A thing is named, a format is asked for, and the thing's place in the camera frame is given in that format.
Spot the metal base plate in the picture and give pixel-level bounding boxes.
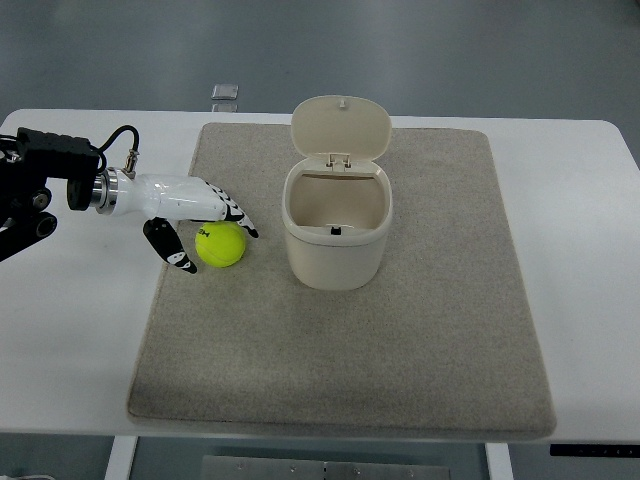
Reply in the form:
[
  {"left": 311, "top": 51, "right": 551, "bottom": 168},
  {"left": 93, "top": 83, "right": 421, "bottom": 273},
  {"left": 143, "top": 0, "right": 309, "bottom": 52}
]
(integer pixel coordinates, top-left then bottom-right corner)
[{"left": 200, "top": 455, "right": 451, "bottom": 480}]

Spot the white left table leg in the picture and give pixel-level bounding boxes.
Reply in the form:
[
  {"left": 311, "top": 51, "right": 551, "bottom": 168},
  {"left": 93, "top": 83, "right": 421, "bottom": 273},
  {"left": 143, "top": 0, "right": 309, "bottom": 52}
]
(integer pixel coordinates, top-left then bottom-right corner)
[{"left": 104, "top": 436, "right": 138, "bottom": 480}]

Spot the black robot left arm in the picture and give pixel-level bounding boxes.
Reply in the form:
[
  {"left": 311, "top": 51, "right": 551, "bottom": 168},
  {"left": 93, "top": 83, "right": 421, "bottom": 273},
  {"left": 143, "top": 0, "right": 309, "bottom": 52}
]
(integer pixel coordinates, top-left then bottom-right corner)
[{"left": 1, "top": 127, "right": 106, "bottom": 260}]

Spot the clear floor plate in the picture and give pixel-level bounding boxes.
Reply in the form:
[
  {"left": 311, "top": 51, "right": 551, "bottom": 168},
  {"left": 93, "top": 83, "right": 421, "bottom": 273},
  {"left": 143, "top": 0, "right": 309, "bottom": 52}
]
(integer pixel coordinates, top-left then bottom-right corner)
[{"left": 211, "top": 84, "right": 239, "bottom": 100}]

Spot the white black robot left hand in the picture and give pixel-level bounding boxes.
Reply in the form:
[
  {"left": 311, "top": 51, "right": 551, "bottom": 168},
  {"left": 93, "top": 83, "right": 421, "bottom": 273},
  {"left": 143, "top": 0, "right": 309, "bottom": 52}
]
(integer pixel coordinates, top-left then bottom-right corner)
[{"left": 90, "top": 168, "right": 259, "bottom": 274}]

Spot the black desk control panel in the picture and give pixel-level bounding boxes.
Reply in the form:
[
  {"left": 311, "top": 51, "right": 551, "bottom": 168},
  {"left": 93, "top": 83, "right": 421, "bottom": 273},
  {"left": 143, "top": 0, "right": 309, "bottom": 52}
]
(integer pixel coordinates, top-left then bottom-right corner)
[{"left": 549, "top": 443, "right": 640, "bottom": 459}]

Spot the beige felt mat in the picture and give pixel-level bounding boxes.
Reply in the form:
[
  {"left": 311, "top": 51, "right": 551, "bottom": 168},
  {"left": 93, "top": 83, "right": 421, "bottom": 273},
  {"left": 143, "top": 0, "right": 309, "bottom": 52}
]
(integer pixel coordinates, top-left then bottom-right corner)
[{"left": 127, "top": 123, "right": 556, "bottom": 439}]

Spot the white right table leg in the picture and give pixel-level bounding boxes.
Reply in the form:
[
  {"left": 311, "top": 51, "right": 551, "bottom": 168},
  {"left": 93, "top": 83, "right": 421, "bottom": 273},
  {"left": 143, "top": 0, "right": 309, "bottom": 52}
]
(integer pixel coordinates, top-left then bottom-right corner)
[{"left": 485, "top": 443, "right": 514, "bottom": 480}]

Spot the yellow tennis ball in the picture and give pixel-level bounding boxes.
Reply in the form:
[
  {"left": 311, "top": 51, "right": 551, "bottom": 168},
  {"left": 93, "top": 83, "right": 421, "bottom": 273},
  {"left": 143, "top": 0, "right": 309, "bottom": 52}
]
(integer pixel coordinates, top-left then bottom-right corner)
[{"left": 195, "top": 221, "right": 246, "bottom": 268}]

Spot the beige bin with open lid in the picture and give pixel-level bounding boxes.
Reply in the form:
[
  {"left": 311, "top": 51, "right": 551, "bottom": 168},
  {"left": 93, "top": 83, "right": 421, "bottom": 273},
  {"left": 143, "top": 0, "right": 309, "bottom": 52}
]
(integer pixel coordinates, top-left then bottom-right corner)
[{"left": 281, "top": 95, "right": 393, "bottom": 291}]

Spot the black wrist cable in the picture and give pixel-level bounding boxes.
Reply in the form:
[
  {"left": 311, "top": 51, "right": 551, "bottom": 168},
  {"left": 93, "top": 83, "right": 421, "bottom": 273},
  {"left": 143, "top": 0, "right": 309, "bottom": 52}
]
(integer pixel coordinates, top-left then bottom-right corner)
[{"left": 92, "top": 124, "right": 142, "bottom": 179}]

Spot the white table leg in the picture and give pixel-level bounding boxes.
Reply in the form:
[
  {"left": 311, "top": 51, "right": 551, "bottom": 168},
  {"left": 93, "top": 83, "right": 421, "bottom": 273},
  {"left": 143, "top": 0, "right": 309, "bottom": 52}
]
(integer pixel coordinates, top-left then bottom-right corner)
[
  {"left": 485, "top": 443, "right": 514, "bottom": 480},
  {"left": 104, "top": 436, "right": 138, "bottom": 480}
]

